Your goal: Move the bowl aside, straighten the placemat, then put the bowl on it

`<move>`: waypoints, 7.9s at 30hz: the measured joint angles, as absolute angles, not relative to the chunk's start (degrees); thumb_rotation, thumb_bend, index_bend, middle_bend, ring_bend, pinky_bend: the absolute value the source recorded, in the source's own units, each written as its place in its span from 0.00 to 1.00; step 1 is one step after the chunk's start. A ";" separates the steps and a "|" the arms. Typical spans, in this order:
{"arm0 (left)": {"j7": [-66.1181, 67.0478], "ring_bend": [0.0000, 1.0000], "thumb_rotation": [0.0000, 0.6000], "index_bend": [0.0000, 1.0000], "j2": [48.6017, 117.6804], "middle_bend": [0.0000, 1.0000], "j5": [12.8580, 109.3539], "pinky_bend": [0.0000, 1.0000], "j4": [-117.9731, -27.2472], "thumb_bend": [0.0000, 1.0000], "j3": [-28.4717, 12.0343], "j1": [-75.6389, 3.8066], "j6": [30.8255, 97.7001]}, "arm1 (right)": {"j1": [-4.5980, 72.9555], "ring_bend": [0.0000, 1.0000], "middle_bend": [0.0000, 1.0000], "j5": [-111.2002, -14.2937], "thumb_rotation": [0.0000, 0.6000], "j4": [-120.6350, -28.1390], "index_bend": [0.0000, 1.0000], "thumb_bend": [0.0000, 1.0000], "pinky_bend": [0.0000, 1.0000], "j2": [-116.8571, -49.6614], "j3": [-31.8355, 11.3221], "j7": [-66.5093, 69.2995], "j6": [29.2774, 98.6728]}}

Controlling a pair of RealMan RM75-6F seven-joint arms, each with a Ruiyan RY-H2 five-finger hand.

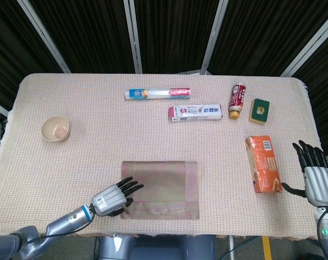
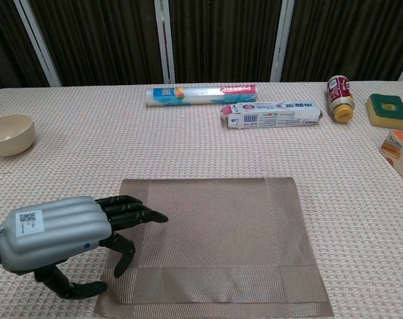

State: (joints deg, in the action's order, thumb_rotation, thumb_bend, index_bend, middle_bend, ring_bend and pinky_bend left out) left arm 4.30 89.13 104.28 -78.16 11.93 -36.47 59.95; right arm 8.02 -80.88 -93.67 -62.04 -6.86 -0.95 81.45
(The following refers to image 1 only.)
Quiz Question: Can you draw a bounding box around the teal floor cable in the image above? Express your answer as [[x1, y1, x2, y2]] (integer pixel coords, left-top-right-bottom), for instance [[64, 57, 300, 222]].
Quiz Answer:
[[220, 242, 238, 260]]

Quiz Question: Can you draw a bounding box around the brown woven placemat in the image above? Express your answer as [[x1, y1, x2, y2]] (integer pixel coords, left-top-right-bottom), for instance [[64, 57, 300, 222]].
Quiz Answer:
[[120, 160, 201, 220]]

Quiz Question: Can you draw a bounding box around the green and yellow sponge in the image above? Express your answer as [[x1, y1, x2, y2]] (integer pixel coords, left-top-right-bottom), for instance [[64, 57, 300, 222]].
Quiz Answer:
[[248, 98, 271, 125]]

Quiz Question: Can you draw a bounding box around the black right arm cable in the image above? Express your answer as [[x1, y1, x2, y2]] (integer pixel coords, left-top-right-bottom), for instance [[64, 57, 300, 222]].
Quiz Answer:
[[316, 207, 328, 242]]

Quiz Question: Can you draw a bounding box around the red label bottle yellow cap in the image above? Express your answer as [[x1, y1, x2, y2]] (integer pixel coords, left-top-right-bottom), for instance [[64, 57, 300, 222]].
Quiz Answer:
[[228, 83, 247, 119]]

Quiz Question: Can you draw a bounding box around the beige woven tablecloth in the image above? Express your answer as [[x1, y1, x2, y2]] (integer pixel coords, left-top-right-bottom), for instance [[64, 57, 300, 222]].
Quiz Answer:
[[0, 72, 328, 241]]

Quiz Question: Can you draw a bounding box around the dark pleated screen panel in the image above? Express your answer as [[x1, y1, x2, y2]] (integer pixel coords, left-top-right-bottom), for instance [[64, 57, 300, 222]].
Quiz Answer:
[[0, 0, 64, 109], [292, 45, 328, 163], [133, 0, 221, 74], [207, 0, 328, 76], [28, 0, 139, 74]]

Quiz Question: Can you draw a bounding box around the orange cracker box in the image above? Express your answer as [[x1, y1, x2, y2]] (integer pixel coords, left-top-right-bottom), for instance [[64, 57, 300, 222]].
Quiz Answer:
[[245, 135, 283, 194]]

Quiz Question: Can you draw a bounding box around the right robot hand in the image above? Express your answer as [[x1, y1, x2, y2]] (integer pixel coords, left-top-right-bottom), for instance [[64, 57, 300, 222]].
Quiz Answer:
[[281, 140, 328, 208]]

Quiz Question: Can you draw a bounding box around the light brown bowl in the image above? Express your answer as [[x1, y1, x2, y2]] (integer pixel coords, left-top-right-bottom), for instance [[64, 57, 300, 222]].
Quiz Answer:
[[41, 115, 70, 142]]

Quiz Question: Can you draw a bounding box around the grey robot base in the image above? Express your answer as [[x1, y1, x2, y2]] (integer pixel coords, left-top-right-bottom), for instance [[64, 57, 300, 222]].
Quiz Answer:
[[95, 234, 216, 260]]

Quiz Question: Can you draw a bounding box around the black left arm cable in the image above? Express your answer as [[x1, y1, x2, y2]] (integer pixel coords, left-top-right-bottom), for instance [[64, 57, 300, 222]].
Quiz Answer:
[[25, 232, 74, 244]]

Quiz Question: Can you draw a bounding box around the plastic wrap roll box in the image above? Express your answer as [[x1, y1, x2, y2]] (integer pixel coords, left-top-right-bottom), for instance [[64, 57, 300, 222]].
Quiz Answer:
[[124, 87, 192, 101]]

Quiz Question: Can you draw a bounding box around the white toothpaste box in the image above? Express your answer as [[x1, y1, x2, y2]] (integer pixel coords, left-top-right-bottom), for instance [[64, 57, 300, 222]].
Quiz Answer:
[[167, 104, 224, 122]]

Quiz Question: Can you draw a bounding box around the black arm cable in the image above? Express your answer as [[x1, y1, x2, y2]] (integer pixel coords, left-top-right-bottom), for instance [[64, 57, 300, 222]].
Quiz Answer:
[[25, 232, 74, 244], [316, 207, 328, 242]]

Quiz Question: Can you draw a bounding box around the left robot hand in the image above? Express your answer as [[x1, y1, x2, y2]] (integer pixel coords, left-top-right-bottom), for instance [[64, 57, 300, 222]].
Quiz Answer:
[[90, 177, 145, 217]]

